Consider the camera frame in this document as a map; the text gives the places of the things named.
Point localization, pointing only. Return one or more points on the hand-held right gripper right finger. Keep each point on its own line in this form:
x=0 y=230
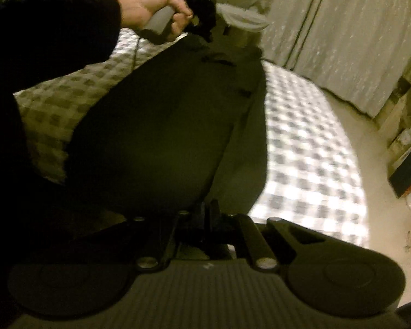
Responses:
x=215 y=222

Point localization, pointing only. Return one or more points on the person's left hand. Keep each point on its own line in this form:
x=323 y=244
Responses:
x=144 y=7

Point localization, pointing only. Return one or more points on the black flat panel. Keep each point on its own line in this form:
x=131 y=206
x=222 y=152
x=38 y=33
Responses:
x=406 y=174

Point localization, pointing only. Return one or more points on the grey white checkered blanket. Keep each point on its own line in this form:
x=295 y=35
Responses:
x=308 y=144

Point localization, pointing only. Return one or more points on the star print curtain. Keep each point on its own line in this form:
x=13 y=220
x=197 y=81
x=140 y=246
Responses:
x=284 y=17
x=363 y=34

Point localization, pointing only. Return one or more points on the wooden shelf unit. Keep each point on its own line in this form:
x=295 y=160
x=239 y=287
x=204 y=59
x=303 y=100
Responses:
x=404 y=102

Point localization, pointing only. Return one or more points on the black garment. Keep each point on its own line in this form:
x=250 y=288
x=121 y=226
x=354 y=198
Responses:
x=164 y=120

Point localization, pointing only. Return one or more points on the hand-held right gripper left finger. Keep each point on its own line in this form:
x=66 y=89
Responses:
x=164 y=236

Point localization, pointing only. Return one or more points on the white grey office chair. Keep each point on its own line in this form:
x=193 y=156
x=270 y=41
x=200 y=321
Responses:
x=243 y=19

